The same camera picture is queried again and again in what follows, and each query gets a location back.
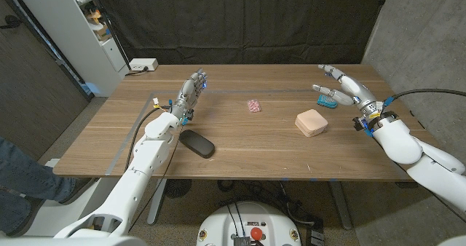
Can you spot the black glasses case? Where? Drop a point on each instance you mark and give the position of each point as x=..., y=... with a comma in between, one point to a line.
x=196, y=143

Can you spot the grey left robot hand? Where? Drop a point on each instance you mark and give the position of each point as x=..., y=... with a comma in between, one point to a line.
x=187, y=95

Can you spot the white robot torso base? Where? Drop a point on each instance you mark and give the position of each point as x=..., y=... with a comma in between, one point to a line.
x=218, y=224

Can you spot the grey table leg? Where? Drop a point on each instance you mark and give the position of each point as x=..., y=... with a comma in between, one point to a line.
x=342, y=209
x=156, y=202

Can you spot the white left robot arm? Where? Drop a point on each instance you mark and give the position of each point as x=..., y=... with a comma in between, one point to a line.
x=145, y=158

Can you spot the red emergency stop button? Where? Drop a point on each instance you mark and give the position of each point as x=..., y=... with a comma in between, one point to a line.
x=256, y=233

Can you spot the pink pill blister pack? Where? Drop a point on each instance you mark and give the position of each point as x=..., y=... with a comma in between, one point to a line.
x=254, y=106

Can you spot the person leg in jeans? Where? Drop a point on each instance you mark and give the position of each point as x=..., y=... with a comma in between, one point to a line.
x=25, y=180

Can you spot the white power strip box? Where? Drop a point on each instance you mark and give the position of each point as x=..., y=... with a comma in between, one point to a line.
x=142, y=63

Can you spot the pink jewelry box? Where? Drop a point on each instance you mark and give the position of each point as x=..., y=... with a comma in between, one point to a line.
x=311, y=122

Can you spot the black round floor fan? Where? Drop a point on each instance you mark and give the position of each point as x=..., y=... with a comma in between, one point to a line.
x=177, y=187

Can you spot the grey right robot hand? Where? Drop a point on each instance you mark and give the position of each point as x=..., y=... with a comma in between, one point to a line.
x=358, y=91

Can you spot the white shelf cabinet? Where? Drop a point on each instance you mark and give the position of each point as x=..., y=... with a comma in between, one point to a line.
x=62, y=31

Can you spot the yellow toy on shelf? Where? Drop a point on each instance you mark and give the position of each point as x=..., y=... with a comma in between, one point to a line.
x=94, y=16

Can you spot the white floor platform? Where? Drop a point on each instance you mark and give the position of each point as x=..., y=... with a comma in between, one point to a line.
x=62, y=217

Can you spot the white robot chest shell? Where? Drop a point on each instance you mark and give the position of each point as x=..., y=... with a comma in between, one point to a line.
x=73, y=241

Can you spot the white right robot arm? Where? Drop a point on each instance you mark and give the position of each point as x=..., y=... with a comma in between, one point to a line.
x=400, y=144

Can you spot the black backdrop curtain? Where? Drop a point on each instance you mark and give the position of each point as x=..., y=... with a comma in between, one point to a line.
x=240, y=20

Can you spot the cardboard box on shelf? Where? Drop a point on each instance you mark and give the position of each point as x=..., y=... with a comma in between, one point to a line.
x=102, y=32

